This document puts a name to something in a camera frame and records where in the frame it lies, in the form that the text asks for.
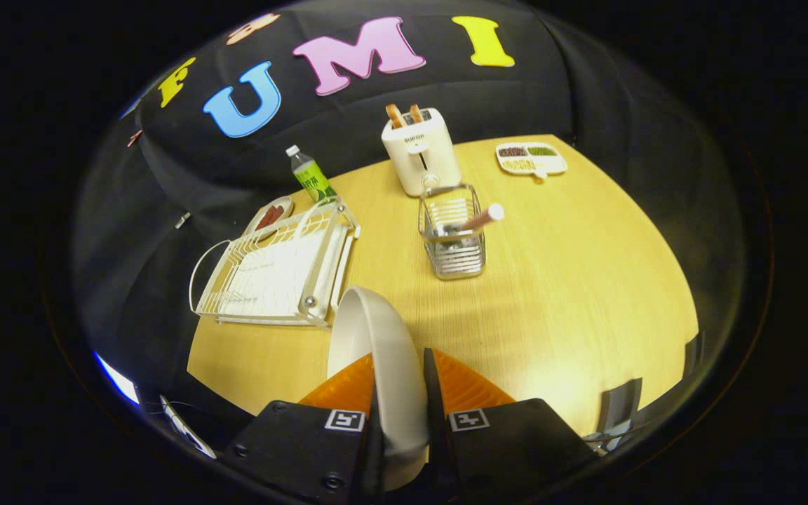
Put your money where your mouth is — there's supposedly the red-handled metal spoon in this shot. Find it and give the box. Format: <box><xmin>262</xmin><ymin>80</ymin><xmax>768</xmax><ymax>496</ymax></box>
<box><xmin>445</xmin><ymin>203</ymin><xmax>506</xmax><ymax>250</ymax></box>

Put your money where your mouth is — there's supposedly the white round plate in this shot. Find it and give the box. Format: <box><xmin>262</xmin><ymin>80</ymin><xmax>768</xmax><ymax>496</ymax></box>
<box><xmin>326</xmin><ymin>285</ymin><xmax>431</xmax><ymax>492</ymax></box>

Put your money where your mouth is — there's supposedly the green label drink bottle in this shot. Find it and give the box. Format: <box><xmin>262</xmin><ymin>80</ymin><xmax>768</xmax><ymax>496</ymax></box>
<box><xmin>285</xmin><ymin>144</ymin><xmax>339</xmax><ymax>205</ymax></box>

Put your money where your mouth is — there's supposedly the computer monitor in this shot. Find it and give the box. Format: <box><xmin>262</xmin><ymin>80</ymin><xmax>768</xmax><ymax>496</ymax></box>
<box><xmin>93</xmin><ymin>350</ymin><xmax>140</xmax><ymax>407</ymax></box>

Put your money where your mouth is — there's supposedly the white wire dish rack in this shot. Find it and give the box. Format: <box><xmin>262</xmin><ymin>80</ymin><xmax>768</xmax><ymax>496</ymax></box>
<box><xmin>188</xmin><ymin>197</ymin><xmax>362</xmax><ymax>330</ymax></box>

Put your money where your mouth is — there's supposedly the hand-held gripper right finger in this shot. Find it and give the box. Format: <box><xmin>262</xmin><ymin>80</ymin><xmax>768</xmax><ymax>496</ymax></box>
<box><xmin>422</xmin><ymin>347</ymin><xmax>598</xmax><ymax>505</ymax></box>

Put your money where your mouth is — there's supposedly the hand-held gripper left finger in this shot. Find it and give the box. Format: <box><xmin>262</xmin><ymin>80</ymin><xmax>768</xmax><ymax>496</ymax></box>
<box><xmin>225</xmin><ymin>352</ymin><xmax>386</xmax><ymax>505</ymax></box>

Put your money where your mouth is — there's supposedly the metal wire basket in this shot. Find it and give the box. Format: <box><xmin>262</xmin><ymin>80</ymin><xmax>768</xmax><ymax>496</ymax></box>
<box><xmin>417</xmin><ymin>183</ymin><xmax>487</xmax><ymax>281</ymax></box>

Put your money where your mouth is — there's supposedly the white flat device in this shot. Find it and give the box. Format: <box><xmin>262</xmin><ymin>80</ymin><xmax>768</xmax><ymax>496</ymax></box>
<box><xmin>158</xmin><ymin>394</ymin><xmax>217</xmax><ymax>461</ymax></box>

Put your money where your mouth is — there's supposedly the white toaster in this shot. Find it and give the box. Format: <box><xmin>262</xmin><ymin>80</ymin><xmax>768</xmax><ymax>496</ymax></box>
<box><xmin>381</xmin><ymin>107</ymin><xmax>463</xmax><ymax>198</ymax></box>

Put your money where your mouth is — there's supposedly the small plate with sausages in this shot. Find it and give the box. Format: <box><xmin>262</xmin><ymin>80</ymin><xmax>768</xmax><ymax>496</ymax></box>
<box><xmin>243</xmin><ymin>195</ymin><xmax>296</xmax><ymax>237</ymax></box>

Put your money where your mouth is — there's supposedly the white divided bean dish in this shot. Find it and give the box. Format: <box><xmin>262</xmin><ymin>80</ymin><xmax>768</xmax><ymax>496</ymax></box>
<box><xmin>494</xmin><ymin>142</ymin><xmax>569</xmax><ymax>180</ymax></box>

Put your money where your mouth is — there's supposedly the black backdrop cloth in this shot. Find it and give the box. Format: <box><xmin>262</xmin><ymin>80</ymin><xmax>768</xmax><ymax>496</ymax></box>
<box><xmin>71</xmin><ymin>0</ymin><xmax>750</xmax><ymax>422</ymax></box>

